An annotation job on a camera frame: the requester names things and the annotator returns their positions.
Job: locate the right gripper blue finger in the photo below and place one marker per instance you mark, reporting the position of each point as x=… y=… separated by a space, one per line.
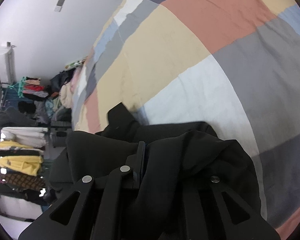
x=138 y=166

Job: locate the white wall air conditioner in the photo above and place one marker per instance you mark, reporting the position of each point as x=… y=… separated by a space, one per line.
x=7 y=70

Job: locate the white hanging garment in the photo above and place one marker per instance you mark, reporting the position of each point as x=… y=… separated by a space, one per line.
x=29 y=136

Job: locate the green sock drying hanger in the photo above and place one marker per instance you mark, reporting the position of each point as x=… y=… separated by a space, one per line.
x=19 y=87

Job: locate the black puffer jacket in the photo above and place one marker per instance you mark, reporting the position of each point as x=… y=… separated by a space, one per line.
x=194 y=185

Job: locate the pile of clothes beside bed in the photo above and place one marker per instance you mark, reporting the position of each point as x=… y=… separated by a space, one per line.
x=59 y=105

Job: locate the brown patterned hanging garment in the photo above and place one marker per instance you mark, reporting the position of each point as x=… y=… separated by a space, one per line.
x=24 y=181

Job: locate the yellow hanging sweater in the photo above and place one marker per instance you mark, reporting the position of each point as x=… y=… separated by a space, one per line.
x=26 y=164

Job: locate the colourful patchwork bed quilt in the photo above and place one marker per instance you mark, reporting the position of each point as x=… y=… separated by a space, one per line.
x=234 y=64

